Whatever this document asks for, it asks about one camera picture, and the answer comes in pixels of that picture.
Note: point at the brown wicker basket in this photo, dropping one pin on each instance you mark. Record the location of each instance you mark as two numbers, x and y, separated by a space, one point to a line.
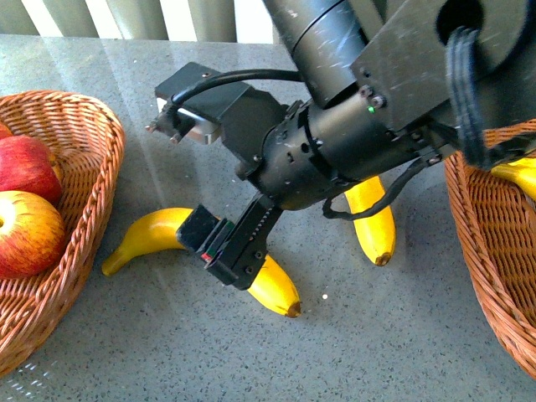
495 223
88 139

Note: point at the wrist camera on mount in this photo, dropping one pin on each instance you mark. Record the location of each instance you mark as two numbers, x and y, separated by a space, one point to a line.
207 105

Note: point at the yellow banana in basket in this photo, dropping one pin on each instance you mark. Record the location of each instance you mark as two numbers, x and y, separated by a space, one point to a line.
521 172

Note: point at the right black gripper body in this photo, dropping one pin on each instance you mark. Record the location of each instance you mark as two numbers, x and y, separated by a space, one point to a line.
301 154

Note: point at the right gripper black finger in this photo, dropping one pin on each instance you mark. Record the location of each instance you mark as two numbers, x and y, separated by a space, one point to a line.
202 232
235 252

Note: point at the left brown wicker basket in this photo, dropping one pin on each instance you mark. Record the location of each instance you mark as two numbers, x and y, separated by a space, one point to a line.
88 139

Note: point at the red yellow apple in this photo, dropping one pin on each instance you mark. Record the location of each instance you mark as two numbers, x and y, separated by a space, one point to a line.
32 235

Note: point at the white pleated curtain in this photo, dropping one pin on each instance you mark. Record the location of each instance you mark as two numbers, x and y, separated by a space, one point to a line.
243 22

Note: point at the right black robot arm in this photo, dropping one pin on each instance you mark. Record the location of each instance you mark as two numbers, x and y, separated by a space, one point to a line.
463 66

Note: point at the red apple in basket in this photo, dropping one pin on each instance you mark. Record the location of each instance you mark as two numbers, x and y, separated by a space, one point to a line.
5 132

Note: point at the right brown wicker basket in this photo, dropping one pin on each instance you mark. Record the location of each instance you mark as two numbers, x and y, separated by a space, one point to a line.
495 223

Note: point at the long yellow banana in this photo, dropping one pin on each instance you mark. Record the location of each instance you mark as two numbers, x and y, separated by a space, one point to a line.
156 231

